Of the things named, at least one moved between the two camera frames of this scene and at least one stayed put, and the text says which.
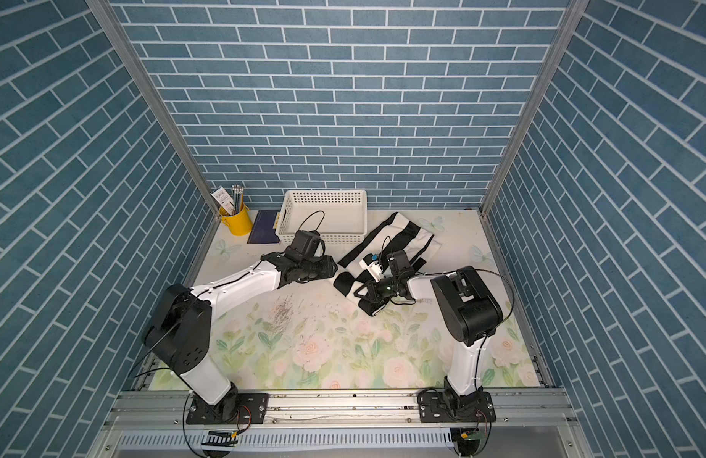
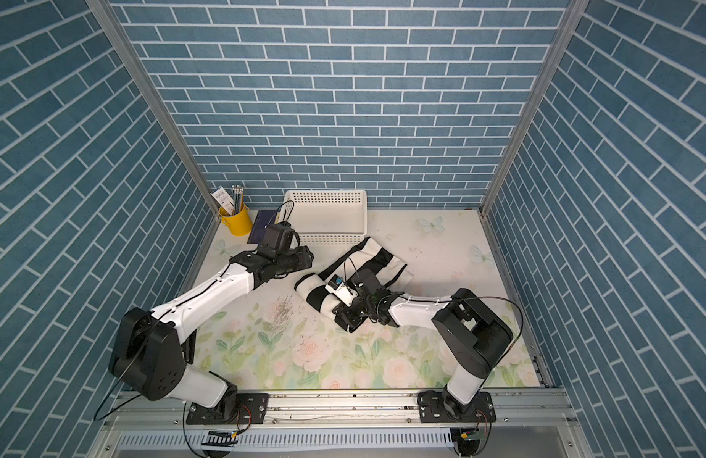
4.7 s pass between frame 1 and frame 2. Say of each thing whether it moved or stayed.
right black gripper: moved
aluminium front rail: stayed
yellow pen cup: stayed
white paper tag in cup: stayed
